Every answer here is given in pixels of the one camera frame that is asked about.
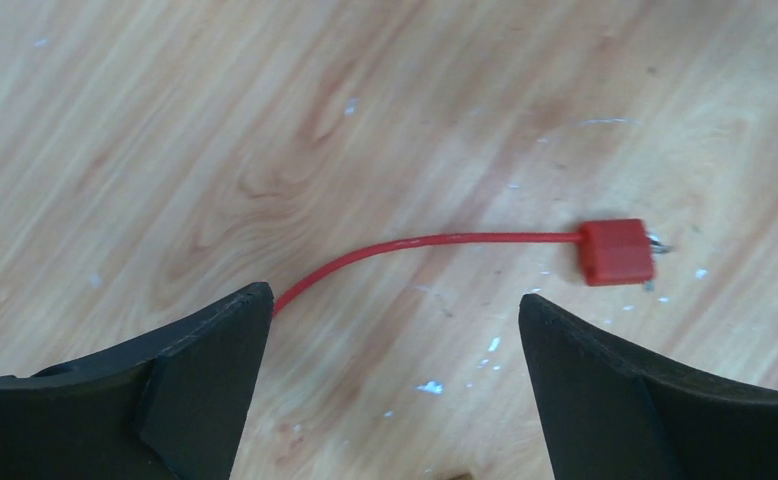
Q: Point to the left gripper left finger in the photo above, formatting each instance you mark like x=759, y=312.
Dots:
x=168, y=404

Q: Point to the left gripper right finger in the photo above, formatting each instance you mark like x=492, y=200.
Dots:
x=611, y=409

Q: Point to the red cable lock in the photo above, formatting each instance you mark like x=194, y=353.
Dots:
x=611, y=252

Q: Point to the red lock keys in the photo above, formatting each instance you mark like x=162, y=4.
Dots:
x=657, y=255

